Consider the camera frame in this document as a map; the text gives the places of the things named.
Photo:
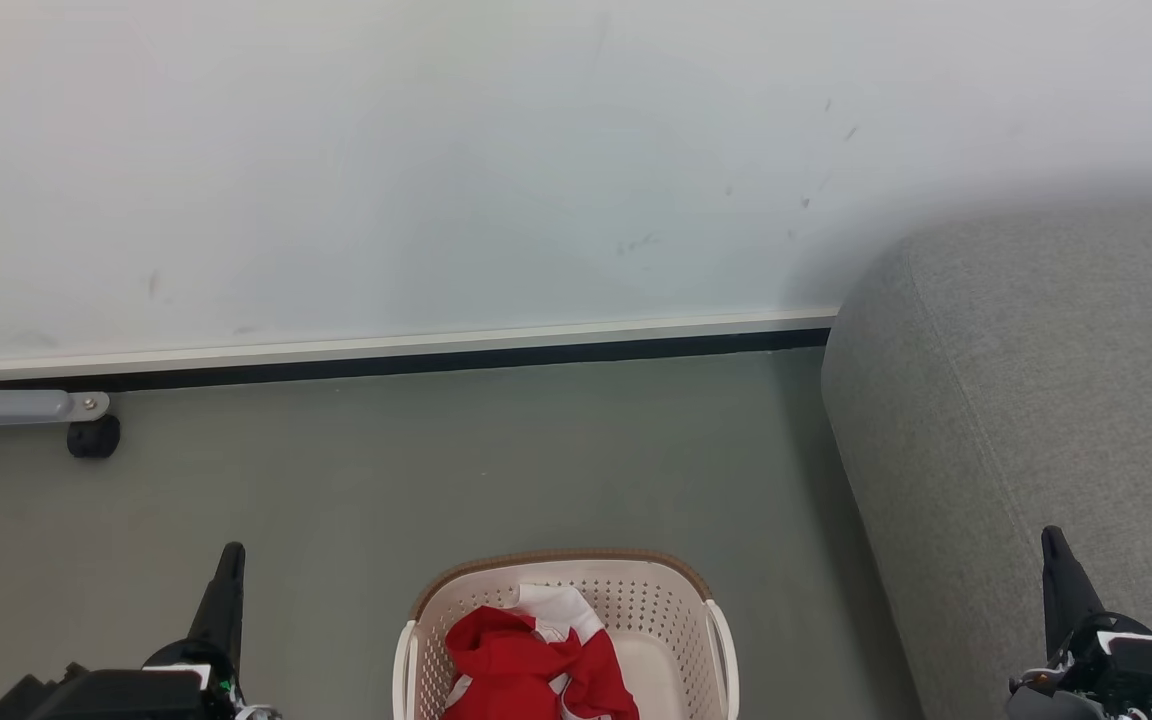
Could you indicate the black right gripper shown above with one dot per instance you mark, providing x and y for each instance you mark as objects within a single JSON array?
[{"x": 1146, "y": 680}]

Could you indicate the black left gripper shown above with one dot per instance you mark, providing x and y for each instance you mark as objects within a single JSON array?
[{"x": 106, "y": 695}]

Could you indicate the grey metal stand leg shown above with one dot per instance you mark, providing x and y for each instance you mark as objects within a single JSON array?
[{"x": 6, "y": 405}]

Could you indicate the white and black baseboard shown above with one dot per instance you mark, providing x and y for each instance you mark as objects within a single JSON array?
[{"x": 386, "y": 350}]

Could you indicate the grey fabric sofa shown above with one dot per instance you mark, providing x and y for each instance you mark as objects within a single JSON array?
[{"x": 1036, "y": 400}]

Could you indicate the red garment with white edge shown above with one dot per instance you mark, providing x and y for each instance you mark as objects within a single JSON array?
[{"x": 506, "y": 665}]

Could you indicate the cream perforated laundry basket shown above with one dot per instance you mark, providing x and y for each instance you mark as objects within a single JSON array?
[{"x": 661, "y": 610}]

